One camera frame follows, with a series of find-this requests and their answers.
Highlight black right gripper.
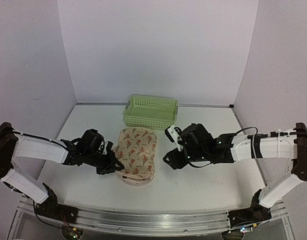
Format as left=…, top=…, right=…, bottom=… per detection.
left=164, top=146, right=209, bottom=171

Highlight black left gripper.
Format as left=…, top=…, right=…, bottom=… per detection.
left=83, top=149, right=124, bottom=176

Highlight floral mesh laundry bag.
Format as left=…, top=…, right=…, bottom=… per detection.
left=113, top=127, right=158, bottom=186

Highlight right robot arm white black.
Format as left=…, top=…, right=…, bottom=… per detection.
left=163, top=122, right=307, bottom=222

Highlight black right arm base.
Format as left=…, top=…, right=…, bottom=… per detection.
left=227, top=189, right=272, bottom=230

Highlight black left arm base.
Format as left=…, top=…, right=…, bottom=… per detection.
left=33, top=183, right=79, bottom=224

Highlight green plastic basket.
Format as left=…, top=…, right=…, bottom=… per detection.
left=122, top=95, right=178, bottom=130

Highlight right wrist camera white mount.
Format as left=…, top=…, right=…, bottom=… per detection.
left=164, top=125, right=184, bottom=152

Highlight aluminium front rail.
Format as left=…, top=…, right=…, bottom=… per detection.
left=6, top=196, right=295, bottom=240

